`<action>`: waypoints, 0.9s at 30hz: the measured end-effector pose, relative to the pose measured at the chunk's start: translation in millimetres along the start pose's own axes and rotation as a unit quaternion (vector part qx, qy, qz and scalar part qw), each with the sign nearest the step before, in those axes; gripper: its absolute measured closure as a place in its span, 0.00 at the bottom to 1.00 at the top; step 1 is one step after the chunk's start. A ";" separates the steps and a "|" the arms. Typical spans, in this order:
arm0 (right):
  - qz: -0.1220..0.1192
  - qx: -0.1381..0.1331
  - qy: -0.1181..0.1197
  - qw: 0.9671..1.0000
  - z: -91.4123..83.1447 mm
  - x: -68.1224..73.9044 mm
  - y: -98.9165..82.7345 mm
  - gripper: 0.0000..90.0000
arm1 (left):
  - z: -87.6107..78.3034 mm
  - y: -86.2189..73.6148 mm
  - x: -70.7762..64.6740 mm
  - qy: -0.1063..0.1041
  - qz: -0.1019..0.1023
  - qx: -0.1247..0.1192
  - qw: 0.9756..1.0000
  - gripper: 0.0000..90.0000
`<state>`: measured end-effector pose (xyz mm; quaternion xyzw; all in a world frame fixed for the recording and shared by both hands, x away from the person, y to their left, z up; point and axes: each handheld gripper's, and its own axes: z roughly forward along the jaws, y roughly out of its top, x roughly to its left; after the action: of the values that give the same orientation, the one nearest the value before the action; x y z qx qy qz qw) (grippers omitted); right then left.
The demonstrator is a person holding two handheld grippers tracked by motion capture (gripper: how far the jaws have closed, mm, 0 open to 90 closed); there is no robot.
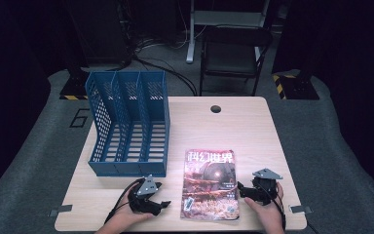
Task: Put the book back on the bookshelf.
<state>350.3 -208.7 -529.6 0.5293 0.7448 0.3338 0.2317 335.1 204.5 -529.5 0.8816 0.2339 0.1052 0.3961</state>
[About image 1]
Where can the blue plastic file rack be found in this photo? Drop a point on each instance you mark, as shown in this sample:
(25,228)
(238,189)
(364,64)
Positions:
(130,107)

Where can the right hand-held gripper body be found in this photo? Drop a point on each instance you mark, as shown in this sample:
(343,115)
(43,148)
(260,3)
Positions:
(266,187)

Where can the grey metal table bracket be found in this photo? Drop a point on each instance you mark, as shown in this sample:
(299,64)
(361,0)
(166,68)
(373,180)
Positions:
(300,209)
(60,209)

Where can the dark cabinet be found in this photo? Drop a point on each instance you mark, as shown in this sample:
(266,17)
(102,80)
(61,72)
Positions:
(97,29)

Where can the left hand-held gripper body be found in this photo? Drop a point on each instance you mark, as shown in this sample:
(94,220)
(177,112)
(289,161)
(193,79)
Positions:
(144,191)

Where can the person's left hand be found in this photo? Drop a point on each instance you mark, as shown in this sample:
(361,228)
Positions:
(126,216)

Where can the white metal stand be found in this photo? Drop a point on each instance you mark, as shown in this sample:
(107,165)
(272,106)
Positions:
(224,18)

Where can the person's right hand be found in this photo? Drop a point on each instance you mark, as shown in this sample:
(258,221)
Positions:
(269,216)

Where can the black folding chair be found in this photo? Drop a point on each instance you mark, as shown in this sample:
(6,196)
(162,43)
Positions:
(233,48)

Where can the red illustrated magazine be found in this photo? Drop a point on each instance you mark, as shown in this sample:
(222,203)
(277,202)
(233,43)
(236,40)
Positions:
(209,185)

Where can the hazard-striped black stand base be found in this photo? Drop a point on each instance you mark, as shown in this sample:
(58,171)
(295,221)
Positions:
(295,87)
(74,87)

